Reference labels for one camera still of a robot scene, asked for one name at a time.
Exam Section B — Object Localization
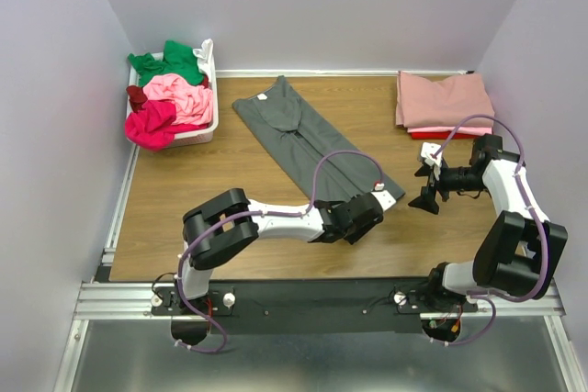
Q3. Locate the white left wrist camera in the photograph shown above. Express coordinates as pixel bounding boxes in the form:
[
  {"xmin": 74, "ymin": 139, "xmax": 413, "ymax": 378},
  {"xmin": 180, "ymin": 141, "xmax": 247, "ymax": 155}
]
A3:
[{"xmin": 371, "ymin": 182, "xmax": 397, "ymax": 212}]

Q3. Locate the dark grey t shirt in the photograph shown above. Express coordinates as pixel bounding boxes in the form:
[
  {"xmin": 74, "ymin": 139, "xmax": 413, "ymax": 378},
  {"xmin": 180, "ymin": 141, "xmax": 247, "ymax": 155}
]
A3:
[{"xmin": 232, "ymin": 76, "xmax": 405, "ymax": 201}]

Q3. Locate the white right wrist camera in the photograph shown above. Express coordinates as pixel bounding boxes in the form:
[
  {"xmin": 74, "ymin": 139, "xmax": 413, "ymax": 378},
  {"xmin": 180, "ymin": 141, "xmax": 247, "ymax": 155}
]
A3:
[{"xmin": 418, "ymin": 142, "xmax": 443, "ymax": 168}]

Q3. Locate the white laundry basket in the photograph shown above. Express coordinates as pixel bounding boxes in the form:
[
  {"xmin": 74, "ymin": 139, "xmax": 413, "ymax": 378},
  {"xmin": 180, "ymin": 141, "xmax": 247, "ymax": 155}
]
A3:
[{"xmin": 126, "ymin": 51, "xmax": 219, "ymax": 149}]

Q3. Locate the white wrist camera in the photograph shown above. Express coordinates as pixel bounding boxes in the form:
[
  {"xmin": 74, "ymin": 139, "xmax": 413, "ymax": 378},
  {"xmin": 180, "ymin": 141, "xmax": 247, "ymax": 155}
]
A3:
[
  {"xmin": 371, "ymin": 182, "xmax": 397, "ymax": 212},
  {"xmin": 418, "ymin": 142, "xmax": 443, "ymax": 168}
]

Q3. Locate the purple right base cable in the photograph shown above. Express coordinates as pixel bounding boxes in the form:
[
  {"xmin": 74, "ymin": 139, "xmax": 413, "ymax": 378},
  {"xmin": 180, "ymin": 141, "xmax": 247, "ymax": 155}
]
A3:
[{"xmin": 429, "ymin": 295, "xmax": 497, "ymax": 347}]

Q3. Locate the aluminium frame rail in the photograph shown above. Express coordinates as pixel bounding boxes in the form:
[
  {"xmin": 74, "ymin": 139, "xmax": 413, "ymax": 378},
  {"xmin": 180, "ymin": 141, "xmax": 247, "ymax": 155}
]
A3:
[{"xmin": 73, "ymin": 279, "xmax": 160, "ymax": 320}]

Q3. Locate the white crumpled cloth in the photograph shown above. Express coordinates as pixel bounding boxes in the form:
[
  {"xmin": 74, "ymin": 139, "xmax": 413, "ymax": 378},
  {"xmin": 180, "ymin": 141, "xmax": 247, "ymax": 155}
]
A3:
[{"xmin": 193, "ymin": 39, "xmax": 215, "ymax": 79}]

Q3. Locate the dusty pink folded shirt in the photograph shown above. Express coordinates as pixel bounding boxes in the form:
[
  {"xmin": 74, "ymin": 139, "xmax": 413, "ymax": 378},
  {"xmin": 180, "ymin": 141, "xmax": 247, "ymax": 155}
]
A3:
[{"xmin": 396, "ymin": 72, "xmax": 494, "ymax": 129}]

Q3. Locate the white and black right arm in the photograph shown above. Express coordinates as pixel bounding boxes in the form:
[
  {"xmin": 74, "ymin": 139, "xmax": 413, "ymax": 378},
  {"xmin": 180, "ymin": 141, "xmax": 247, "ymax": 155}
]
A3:
[{"xmin": 409, "ymin": 134, "xmax": 568, "ymax": 302}]

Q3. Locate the pink crumpled shirt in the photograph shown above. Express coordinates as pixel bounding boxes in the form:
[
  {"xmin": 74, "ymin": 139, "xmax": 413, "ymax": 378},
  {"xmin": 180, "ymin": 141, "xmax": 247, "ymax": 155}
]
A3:
[{"xmin": 142, "ymin": 73, "xmax": 214, "ymax": 126}]

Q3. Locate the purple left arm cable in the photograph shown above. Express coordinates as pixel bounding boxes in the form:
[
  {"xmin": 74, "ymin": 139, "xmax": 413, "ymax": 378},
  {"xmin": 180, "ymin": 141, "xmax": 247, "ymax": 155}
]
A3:
[{"xmin": 176, "ymin": 149, "xmax": 385, "ymax": 315}]

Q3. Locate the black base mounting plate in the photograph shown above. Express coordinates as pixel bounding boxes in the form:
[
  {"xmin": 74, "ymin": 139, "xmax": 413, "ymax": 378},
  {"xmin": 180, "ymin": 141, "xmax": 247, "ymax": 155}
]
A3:
[{"xmin": 151, "ymin": 277, "xmax": 479, "ymax": 336}]

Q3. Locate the dark red crumpled shirt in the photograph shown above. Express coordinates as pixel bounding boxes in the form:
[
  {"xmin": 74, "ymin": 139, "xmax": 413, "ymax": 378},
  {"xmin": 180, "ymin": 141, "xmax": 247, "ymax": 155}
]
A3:
[{"xmin": 126, "ymin": 85, "xmax": 148, "ymax": 113}]

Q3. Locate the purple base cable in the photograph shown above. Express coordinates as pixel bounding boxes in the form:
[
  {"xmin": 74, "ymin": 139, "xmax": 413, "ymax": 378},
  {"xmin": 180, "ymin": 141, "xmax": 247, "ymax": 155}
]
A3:
[
  {"xmin": 429, "ymin": 295, "xmax": 497, "ymax": 347},
  {"xmin": 170, "ymin": 299, "xmax": 229, "ymax": 354}
]

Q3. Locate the magenta crumpled shirt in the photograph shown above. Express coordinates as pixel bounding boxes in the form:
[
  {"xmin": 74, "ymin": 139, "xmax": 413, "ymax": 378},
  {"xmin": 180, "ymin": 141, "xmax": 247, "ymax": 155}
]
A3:
[{"xmin": 124, "ymin": 100, "xmax": 176, "ymax": 151}]

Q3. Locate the green crumpled shirt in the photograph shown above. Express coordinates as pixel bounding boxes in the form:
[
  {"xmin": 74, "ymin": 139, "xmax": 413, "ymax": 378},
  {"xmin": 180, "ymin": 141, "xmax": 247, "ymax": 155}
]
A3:
[{"xmin": 128, "ymin": 40, "xmax": 204, "ymax": 86}]

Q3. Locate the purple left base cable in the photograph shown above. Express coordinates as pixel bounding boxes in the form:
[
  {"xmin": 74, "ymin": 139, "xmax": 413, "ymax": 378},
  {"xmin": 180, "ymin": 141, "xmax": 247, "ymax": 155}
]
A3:
[{"xmin": 170, "ymin": 299, "xmax": 229, "ymax": 354}]

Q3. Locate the red folded shirt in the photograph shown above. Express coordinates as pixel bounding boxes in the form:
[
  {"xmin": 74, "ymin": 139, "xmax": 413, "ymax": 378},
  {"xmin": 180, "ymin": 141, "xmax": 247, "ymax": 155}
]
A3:
[{"xmin": 410, "ymin": 131, "xmax": 472, "ymax": 140}]

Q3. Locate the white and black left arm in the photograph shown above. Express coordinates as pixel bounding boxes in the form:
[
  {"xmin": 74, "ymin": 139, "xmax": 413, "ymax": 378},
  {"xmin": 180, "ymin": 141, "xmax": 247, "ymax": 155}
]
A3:
[{"xmin": 175, "ymin": 184, "xmax": 396, "ymax": 317}]

